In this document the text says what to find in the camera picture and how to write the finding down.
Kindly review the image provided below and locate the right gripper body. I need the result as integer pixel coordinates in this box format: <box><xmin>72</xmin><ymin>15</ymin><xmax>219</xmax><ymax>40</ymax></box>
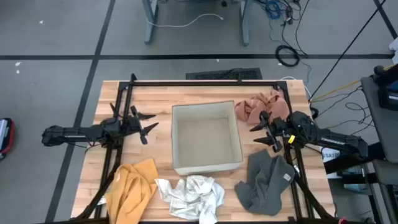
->
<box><xmin>261</xmin><ymin>111</ymin><xmax>292</xmax><ymax>154</ymax></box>

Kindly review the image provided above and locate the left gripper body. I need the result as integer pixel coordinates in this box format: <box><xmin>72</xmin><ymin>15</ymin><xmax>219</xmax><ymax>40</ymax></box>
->
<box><xmin>122</xmin><ymin>105</ymin><xmax>149</xmax><ymax>146</ymax></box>

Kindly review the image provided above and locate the dark grey waffle towel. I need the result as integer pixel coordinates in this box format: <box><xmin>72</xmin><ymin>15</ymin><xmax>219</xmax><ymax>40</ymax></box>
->
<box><xmin>234</xmin><ymin>149</ymin><xmax>296</xmax><ymax>217</ymax></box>

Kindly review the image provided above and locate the beige fabric storage box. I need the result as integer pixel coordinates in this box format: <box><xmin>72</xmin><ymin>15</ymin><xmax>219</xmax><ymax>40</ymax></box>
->
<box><xmin>170</xmin><ymin>100</ymin><xmax>245</xmax><ymax>175</ymax></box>

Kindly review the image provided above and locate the mustard yellow towel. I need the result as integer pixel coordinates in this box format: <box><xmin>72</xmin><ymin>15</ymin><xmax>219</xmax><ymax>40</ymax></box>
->
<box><xmin>104</xmin><ymin>158</ymin><xmax>159</xmax><ymax>224</ymax></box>

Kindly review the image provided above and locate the white plaid towel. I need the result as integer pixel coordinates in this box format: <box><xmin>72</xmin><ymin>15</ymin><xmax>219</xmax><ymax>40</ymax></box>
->
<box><xmin>154</xmin><ymin>174</ymin><xmax>225</xmax><ymax>224</ymax></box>

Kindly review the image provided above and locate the salmon pink towel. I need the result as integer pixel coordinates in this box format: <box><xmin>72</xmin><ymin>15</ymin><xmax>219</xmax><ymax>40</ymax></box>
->
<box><xmin>234</xmin><ymin>89</ymin><xmax>290</xmax><ymax>125</ymax></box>

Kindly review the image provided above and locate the white printed paper label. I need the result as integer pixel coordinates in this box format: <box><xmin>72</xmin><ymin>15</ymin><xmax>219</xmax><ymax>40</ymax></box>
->
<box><xmin>320</xmin><ymin>147</ymin><xmax>341</xmax><ymax>180</ymax></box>

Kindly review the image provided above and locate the black perforated floor mat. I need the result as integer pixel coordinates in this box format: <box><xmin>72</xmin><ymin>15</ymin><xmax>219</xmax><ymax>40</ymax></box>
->
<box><xmin>185</xmin><ymin>67</ymin><xmax>263</xmax><ymax>80</ymax></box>

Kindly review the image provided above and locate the grey desk leg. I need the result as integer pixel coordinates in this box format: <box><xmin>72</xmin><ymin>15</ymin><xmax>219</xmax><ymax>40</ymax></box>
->
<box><xmin>142</xmin><ymin>0</ymin><xmax>160</xmax><ymax>44</ymax></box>
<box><xmin>239</xmin><ymin>0</ymin><xmax>251</xmax><ymax>47</ymax></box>

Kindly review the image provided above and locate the long straight black pole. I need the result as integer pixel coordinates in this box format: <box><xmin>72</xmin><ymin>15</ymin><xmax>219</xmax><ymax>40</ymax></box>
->
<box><xmin>307</xmin><ymin>0</ymin><xmax>388</xmax><ymax>102</ymax></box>

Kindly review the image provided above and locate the black cart beam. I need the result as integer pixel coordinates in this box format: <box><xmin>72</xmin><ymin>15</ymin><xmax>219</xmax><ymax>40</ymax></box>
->
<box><xmin>323</xmin><ymin>141</ymin><xmax>386</xmax><ymax>175</ymax></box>

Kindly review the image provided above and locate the grey side cart top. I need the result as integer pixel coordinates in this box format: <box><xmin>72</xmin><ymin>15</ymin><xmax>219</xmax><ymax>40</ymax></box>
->
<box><xmin>360</xmin><ymin>76</ymin><xmax>398</xmax><ymax>164</ymax></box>

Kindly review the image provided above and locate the grey metal stand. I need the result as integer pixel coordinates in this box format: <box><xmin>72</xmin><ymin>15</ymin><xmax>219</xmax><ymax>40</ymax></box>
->
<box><xmin>371</xmin><ymin>159</ymin><xmax>398</xmax><ymax>224</ymax></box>

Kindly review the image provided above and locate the black power adapter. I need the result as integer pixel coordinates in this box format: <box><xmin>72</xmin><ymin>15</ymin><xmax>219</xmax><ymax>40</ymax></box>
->
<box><xmin>284</xmin><ymin>4</ymin><xmax>295</xmax><ymax>26</ymax></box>

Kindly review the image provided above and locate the black device on cart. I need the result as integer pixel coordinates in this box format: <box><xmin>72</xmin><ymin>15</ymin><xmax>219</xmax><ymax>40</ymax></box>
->
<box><xmin>373</xmin><ymin>64</ymin><xmax>398</xmax><ymax>111</ymax></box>

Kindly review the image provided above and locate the red and black bag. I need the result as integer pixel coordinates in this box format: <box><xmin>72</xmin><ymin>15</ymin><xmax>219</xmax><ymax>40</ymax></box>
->
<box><xmin>0</xmin><ymin>117</ymin><xmax>16</xmax><ymax>161</ymax></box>

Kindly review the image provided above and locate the white object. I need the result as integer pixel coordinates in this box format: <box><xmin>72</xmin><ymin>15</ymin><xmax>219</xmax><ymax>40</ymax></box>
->
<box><xmin>388</xmin><ymin>36</ymin><xmax>398</xmax><ymax>65</ymax></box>

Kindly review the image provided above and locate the black metal table frame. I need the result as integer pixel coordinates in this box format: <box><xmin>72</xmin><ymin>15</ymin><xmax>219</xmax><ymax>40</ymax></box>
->
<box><xmin>73</xmin><ymin>73</ymin><xmax>336</xmax><ymax>224</ymax></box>

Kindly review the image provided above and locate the coiled black cable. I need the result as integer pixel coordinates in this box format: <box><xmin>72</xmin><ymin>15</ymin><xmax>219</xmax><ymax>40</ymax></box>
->
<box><xmin>274</xmin><ymin>44</ymin><xmax>301</xmax><ymax>68</ymax></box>

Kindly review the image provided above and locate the yellow cable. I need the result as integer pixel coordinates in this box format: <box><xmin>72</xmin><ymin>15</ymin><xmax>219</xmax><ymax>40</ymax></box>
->
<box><xmin>309</xmin><ymin>63</ymin><xmax>397</xmax><ymax>103</ymax></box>

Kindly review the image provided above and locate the white floor cable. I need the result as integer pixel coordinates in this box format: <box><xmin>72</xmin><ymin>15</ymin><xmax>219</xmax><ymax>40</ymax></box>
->
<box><xmin>146</xmin><ymin>12</ymin><xmax>224</xmax><ymax>29</ymax></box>

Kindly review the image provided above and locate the blue cable bundle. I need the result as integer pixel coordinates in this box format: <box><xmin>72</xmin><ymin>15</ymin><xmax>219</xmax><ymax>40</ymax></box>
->
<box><xmin>264</xmin><ymin>0</ymin><xmax>282</xmax><ymax>20</ymax></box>

